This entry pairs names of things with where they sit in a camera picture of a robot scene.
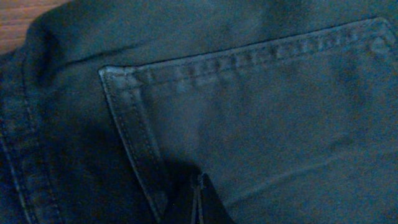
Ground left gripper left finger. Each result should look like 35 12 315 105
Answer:
190 186 199 224

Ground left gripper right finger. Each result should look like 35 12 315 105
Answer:
198 174 234 224

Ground black pants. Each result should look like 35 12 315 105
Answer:
1 0 397 223

